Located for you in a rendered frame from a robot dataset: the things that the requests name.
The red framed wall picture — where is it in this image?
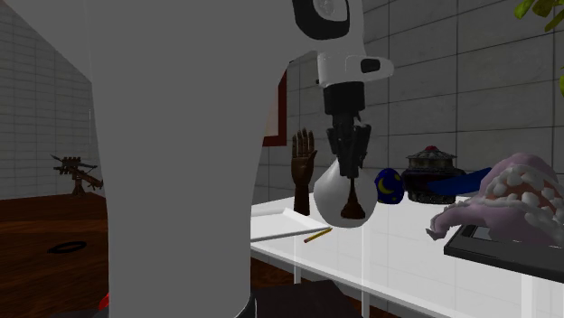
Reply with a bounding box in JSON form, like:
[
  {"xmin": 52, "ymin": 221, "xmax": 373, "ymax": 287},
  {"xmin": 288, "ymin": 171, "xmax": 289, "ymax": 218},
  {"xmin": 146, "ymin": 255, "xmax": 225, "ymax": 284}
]
[{"xmin": 262, "ymin": 69, "xmax": 289, "ymax": 148}]

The blue egg with yellow moon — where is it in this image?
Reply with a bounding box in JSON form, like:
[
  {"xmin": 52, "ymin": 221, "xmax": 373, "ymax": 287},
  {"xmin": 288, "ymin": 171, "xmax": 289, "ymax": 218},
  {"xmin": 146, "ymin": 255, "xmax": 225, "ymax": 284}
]
[{"xmin": 374, "ymin": 167, "xmax": 406, "ymax": 206}]

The black ring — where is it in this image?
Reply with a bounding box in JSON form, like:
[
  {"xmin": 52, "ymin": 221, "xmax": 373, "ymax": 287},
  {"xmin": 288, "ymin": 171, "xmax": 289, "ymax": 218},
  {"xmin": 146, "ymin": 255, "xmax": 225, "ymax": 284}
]
[{"xmin": 46, "ymin": 239, "xmax": 89, "ymax": 256}]

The dark ornate lidded jar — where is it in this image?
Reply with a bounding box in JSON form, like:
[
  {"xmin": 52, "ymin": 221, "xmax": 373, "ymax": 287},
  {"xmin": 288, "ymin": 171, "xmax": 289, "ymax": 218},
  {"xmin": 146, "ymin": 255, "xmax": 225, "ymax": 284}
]
[{"xmin": 399, "ymin": 145, "xmax": 467, "ymax": 205}]

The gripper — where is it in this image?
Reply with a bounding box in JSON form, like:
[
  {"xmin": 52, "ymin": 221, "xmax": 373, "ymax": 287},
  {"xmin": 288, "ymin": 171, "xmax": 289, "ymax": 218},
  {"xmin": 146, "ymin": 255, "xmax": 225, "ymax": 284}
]
[{"xmin": 323, "ymin": 81, "xmax": 372, "ymax": 178}]

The black tablet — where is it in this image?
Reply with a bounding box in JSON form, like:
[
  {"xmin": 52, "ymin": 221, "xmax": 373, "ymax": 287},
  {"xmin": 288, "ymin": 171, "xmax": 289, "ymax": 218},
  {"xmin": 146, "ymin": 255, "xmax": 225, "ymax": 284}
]
[{"xmin": 443, "ymin": 223, "xmax": 564, "ymax": 285}]

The white table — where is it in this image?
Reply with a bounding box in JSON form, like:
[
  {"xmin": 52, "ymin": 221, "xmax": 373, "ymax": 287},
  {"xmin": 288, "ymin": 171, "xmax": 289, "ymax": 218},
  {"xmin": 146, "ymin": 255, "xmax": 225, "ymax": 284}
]
[{"xmin": 249, "ymin": 192, "xmax": 564, "ymax": 318}]

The white round vase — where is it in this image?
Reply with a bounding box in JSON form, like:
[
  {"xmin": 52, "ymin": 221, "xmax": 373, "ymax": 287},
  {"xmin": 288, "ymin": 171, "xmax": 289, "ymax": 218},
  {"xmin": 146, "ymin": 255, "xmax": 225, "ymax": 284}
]
[{"xmin": 313, "ymin": 162, "xmax": 380, "ymax": 229}]

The yellow pencil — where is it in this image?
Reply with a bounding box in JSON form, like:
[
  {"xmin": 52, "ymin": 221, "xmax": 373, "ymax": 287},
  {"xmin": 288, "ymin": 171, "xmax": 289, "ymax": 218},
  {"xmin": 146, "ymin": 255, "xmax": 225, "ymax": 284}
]
[{"xmin": 303, "ymin": 227, "xmax": 334, "ymax": 245}]

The green plant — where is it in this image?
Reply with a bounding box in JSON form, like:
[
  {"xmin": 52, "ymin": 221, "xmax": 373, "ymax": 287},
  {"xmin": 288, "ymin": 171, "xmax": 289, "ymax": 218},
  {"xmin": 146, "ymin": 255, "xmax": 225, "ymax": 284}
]
[{"xmin": 513, "ymin": 0, "xmax": 564, "ymax": 98}]

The brown crossbow model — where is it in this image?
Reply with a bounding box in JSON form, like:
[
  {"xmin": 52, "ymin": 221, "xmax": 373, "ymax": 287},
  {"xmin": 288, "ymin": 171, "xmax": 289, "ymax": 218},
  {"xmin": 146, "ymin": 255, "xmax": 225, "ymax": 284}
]
[{"xmin": 50, "ymin": 153, "xmax": 105, "ymax": 197}]

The blue knife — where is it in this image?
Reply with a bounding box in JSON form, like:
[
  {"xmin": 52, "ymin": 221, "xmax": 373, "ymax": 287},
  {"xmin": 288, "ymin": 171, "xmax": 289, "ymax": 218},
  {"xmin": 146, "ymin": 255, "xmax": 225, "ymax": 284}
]
[{"xmin": 426, "ymin": 166, "xmax": 494, "ymax": 198}]

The brown wooden hand model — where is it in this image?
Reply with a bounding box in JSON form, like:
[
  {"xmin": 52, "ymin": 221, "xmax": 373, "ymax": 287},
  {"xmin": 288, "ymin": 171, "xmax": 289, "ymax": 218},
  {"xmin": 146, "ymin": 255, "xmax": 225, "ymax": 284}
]
[{"xmin": 290, "ymin": 127, "xmax": 319, "ymax": 218}]

